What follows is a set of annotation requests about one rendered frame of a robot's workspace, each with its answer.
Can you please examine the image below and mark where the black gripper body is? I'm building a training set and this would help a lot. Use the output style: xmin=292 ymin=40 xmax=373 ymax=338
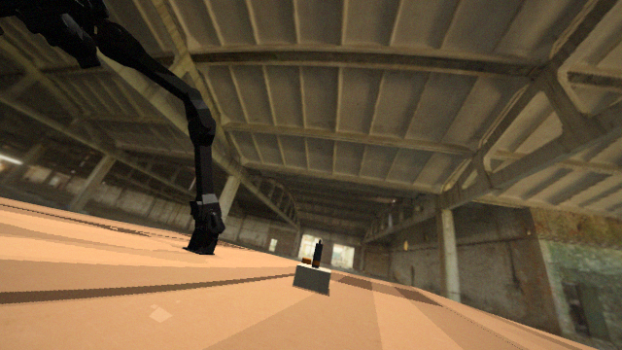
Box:
xmin=0 ymin=0 xmax=110 ymax=48

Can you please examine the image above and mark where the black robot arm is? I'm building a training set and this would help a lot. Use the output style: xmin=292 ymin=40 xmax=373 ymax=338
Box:
xmin=58 ymin=12 xmax=225 ymax=256

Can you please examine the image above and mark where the white square block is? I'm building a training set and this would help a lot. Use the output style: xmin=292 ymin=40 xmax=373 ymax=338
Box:
xmin=293 ymin=263 xmax=330 ymax=294

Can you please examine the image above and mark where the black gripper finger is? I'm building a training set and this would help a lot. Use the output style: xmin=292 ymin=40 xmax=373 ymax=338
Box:
xmin=60 ymin=0 xmax=92 ymax=13

